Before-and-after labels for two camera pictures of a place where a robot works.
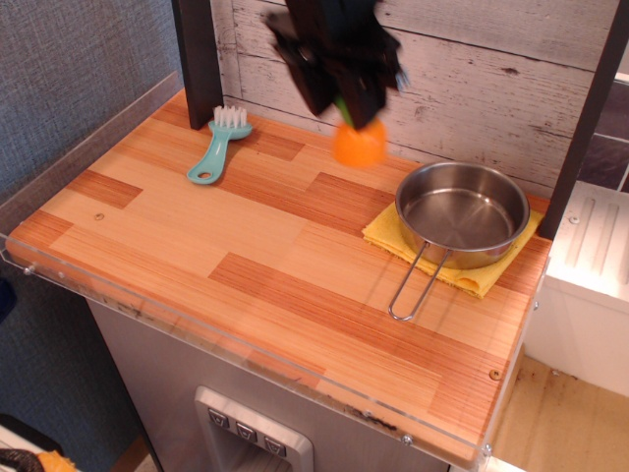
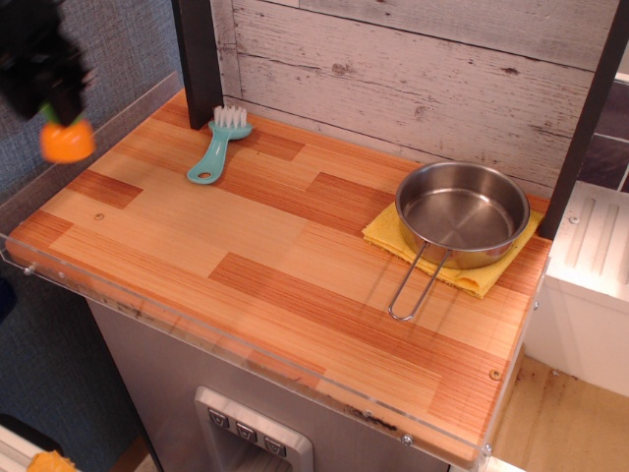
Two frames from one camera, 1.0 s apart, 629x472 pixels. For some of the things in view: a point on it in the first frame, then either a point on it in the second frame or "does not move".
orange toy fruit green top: (363, 147) -> (62, 144)
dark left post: (200, 50) does not move
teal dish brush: (229, 122) does not move
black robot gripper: (321, 38) -> (36, 55)
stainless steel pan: (471, 211) does not move
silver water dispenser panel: (239, 438) does not move
